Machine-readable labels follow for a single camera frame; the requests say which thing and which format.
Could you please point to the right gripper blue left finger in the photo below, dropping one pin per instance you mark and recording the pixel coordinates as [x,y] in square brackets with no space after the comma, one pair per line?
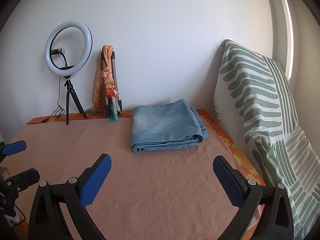
[92,179]

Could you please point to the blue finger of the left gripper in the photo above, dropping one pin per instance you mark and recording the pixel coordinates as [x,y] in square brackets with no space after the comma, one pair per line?
[13,148]

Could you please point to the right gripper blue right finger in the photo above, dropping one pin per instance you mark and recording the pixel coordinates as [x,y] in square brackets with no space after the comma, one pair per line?
[233,182]

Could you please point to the light blue denim pants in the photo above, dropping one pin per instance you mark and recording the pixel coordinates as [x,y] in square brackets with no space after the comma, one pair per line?
[166,127]

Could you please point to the orange floral bed sheet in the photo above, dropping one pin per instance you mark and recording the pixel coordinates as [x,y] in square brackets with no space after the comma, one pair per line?
[225,134]

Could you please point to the pink fleece blanket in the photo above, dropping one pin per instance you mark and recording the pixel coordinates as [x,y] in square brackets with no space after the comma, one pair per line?
[140,179]

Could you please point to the folded silver black tripod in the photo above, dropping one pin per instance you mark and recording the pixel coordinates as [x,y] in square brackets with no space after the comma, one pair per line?
[112,103]

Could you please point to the orange patterned scarf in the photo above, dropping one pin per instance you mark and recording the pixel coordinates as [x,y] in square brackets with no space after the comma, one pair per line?
[98,101]

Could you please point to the green white patterned pillow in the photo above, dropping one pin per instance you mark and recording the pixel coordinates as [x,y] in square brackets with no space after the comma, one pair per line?
[255,106]

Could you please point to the white ring light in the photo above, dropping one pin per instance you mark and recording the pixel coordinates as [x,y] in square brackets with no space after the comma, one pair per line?
[68,48]

